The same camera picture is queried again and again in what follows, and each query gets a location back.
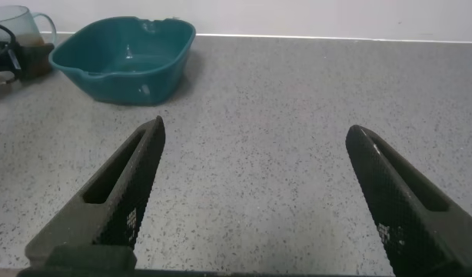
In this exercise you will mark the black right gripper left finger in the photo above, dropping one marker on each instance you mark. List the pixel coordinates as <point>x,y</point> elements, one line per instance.
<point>105,215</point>

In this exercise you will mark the translucent teal ribbed cup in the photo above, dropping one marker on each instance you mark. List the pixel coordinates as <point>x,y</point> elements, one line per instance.
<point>17,21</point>

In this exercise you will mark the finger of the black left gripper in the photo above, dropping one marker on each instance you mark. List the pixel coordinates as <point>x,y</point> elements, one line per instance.
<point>36,61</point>

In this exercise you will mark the teal plastic basin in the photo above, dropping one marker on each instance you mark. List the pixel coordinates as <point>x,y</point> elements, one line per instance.
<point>124,61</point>

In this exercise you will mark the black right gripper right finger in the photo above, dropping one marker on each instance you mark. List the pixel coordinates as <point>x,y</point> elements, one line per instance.
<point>409,215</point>

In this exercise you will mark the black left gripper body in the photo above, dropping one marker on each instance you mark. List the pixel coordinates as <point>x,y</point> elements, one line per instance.
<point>1,61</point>

